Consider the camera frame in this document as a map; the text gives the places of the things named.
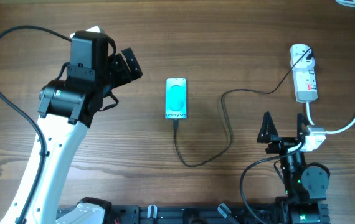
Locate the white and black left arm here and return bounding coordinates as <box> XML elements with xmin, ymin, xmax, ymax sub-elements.
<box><xmin>1</xmin><ymin>31</ymin><xmax>143</xmax><ymax>223</ymax></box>

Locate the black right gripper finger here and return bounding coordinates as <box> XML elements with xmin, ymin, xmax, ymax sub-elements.
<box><xmin>257</xmin><ymin>111</ymin><xmax>279</xmax><ymax>143</ymax></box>
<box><xmin>297</xmin><ymin>113</ymin><xmax>310</xmax><ymax>140</ymax></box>

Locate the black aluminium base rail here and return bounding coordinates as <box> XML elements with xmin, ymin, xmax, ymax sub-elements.
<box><xmin>55</xmin><ymin>203</ymin><xmax>331</xmax><ymax>224</ymax></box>

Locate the black USB charging cable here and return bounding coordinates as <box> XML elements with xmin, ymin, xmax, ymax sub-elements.
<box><xmin>173</xmin><ymin>48</ymin><xmax>315</xmax><ymax>168</ymax></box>

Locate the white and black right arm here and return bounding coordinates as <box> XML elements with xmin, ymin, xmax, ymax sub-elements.
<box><xmin>257</xmin><ymin>112</ymin><xmax>331</xmax><ymax>224</ymax></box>

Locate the Galaxy S25 smartphone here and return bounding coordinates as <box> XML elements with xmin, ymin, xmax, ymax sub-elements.
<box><xmin>165</xmin><ymin>78</ymin><xmax>187</xmax><ymax>119</ymax></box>

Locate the white power strip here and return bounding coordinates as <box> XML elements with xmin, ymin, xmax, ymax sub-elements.
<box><xmin>290</xmin><ymin>44</ymin><xmax>318</xmax><ymax>103</ymax></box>

